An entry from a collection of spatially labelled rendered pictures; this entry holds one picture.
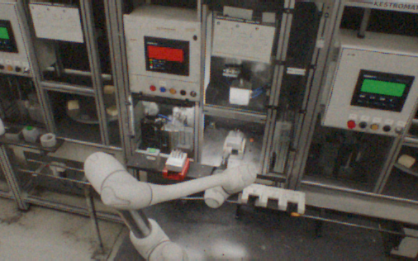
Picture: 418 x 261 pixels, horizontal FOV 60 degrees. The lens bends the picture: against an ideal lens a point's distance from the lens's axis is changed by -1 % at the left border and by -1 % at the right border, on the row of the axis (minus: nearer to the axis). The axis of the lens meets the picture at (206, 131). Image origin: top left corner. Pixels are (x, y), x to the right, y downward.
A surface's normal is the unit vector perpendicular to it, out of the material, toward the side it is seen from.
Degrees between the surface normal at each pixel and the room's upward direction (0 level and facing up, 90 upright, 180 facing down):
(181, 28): 90
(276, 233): 0
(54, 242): 0
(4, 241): 0
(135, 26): 90
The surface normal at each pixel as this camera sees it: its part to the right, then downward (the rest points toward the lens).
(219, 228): 0.04, -0.81
